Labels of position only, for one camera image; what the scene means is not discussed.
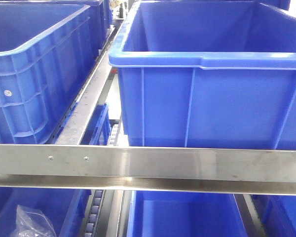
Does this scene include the large blue bin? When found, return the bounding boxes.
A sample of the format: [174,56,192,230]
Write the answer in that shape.
[0,3,94,144]
[109,0,296,150]

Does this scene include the lower left blue bin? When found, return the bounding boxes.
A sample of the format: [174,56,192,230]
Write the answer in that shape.
[0,187,91,237]

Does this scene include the large blue bin right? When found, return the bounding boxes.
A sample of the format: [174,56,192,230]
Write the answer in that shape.
[109,0,296,150]

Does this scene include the large blue bin left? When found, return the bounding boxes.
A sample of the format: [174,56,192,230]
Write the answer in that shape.
[0,3,94,144]

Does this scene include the clear plastic bag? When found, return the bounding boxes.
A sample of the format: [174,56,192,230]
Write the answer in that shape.
[10,205,57,237]

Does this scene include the lower middle blue bin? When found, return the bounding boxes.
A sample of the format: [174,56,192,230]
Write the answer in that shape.
[127,191,247,237]

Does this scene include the steel front shelf beam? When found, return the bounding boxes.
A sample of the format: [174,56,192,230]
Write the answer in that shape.
[0,144,296,195]

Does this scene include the steel divider rail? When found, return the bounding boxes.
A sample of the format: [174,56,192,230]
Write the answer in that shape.
[55,18,124,145]

